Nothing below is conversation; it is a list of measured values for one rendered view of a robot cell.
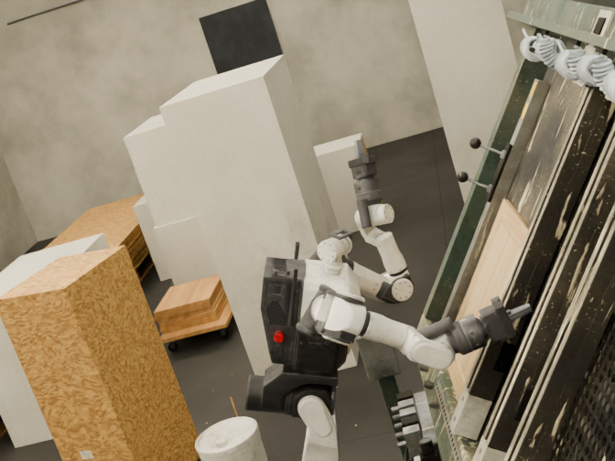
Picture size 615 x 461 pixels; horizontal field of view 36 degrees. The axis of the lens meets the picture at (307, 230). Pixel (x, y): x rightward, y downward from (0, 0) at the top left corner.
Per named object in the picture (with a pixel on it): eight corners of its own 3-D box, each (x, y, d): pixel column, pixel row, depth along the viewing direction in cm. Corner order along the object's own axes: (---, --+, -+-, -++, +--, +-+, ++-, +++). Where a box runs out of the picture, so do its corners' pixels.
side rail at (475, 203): (450, 321, 353) (422, 312, 352) (562, 37, 323) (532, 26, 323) (452, 326, 347) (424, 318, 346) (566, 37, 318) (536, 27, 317)
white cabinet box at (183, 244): (205, 277, 811) (177, 199, 792) (269, 261, 800) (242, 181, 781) (184, 314, 735) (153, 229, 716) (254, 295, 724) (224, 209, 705)
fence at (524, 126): (444, 342, 328) (433, 339, 328) (546, 82, 303) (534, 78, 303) (446, 348, 324) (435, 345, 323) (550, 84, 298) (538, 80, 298)
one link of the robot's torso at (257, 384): (243, 418, 297) (248, 367, 292) (247, 400, 309) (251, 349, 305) (332, 426, 298) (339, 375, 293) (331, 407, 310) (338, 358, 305)
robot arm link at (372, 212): (391, 187, 315) (397, 220, 315) (364, 193, 321) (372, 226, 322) (372, 191, 306) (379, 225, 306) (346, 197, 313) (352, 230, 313)
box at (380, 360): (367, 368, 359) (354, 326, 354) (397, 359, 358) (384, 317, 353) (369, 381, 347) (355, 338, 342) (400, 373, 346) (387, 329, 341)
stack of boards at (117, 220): (102, 245, 1054) (87, 209, 1042) (188, 221, 1034) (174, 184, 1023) (15, 336, 821) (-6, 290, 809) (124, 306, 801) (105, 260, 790)
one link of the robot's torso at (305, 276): (253, 381, 282) (263, 269, 272) (259, 337, 315) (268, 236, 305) (351, 391, 283) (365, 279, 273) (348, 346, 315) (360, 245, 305)
